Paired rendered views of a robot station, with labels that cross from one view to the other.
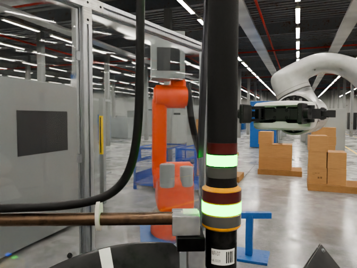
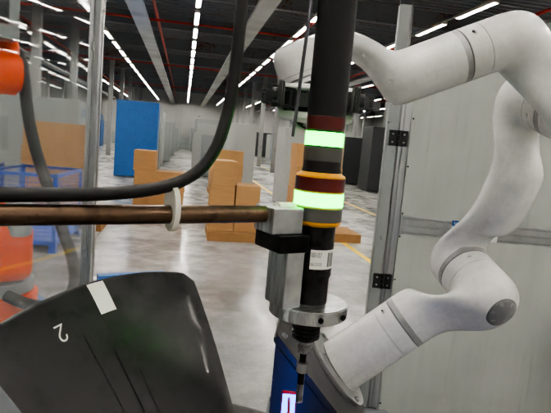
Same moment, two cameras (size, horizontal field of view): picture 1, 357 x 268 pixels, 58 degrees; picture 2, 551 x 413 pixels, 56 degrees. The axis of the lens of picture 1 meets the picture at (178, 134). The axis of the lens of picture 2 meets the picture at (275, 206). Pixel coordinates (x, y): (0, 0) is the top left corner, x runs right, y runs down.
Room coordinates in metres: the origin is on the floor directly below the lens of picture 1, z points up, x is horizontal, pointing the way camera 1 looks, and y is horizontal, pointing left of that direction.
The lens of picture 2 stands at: (-0.02, 0.22, 1.59)
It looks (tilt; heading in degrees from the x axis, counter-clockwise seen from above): 7 degrees down; 329
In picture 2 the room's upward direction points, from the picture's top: 5 degrees clockwise
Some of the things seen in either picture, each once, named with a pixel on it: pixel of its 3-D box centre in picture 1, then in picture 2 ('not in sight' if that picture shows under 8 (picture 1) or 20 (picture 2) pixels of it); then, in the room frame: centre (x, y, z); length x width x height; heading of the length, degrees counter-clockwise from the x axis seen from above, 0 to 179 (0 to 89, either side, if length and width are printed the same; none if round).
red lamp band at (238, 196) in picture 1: (221, 193); (320, 183); (0.35, -0.05, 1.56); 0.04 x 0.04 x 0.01
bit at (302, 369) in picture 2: not in sight; (301, 374); (0.35, -0.05, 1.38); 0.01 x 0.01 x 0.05
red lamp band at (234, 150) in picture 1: (221, 147); (325, 124); (0.35, -0.05, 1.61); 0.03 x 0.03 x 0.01
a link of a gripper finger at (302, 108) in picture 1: (312, 113); (364, 102); (0.50, -0.21, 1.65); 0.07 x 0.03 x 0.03; 147
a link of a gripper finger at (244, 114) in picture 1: (241, 114); (271, 94); (0.56, -0.11, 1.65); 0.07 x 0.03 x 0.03; 147
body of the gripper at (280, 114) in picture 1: (288, 114); (316, 103); (0.60, -0.20, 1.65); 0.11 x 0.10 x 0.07; 147
